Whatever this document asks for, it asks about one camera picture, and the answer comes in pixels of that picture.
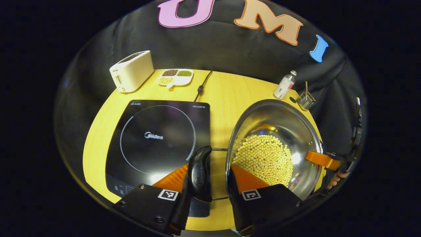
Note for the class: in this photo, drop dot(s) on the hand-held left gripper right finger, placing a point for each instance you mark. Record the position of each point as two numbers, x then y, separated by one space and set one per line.
234 197

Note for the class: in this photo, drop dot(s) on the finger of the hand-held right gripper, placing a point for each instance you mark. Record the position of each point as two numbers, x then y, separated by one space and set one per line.
320 159

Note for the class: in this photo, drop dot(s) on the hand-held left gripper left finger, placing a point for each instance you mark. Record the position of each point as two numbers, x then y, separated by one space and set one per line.
183 214

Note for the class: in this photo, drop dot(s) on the black induction cooktop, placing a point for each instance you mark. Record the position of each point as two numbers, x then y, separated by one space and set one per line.
158 125

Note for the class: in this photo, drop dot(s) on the pile of yellow soybeans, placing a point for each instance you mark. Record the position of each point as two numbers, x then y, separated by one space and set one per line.
263 158

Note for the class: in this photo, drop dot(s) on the thin wooden stick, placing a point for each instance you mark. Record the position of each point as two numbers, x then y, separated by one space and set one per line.
306 87

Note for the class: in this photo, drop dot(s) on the clear plastic bottle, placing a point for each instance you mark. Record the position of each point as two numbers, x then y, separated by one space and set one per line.
284 86

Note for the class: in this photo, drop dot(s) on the white divided bean dish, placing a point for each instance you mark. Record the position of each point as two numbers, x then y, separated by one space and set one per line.
175 78

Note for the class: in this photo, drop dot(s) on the white toaster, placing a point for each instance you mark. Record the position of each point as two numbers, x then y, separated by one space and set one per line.
133 70

